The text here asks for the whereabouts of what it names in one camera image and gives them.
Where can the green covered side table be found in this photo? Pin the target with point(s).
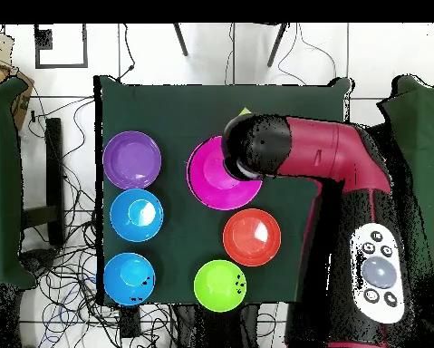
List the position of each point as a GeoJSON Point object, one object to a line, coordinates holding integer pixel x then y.
{"type": "Point", "coordinates": [2, 181]}
{"type": "Point", "coordinates": [419, 108]}

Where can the yellow plastic cup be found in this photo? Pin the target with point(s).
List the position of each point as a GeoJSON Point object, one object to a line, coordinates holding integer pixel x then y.
{"type": "Point", "coordinates": [244, 111]}

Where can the black stand with knob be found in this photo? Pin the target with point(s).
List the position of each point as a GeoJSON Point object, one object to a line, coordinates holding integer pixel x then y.
{"type": "Point", "coordinates": [39, 261]}

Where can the large pink bowl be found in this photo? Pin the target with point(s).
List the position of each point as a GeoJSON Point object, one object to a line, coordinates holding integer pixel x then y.
{"type": "Point", "coordinates": [213, 185]}

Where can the green bowl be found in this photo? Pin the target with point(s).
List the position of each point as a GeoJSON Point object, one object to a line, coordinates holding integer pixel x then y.
{"type": "Point", "coordinates": [218, 286]}

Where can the purple bowl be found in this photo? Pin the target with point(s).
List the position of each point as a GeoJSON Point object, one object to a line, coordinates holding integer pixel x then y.
{"type": "Point", "coordinates": [132, 160]}

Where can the long black bar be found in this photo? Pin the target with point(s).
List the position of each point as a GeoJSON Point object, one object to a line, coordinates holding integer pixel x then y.
{"type": "Point", "coordinates": [55, 163]}

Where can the dark green tablecloth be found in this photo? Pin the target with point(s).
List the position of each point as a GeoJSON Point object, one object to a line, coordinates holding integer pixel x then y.
{"type": "Point", "coordinates": [184, 108]}

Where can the large orange-red bowl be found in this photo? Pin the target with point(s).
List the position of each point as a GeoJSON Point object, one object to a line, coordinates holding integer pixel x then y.
{"type": "Point", "coordinates": [252, 237]}

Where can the large blue bowl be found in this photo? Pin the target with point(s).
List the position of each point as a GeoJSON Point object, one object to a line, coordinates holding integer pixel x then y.
{"type": "Point", "coordinates": [136, 215]}
{"type": "Point", "coordinates": [129, 279]}

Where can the black tripod leg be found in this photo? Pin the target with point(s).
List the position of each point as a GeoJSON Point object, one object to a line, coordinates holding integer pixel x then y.
{"type": "Point", "coordinates": [180, 40]}
{"type": "Point", "coordinates": [277, 45]}

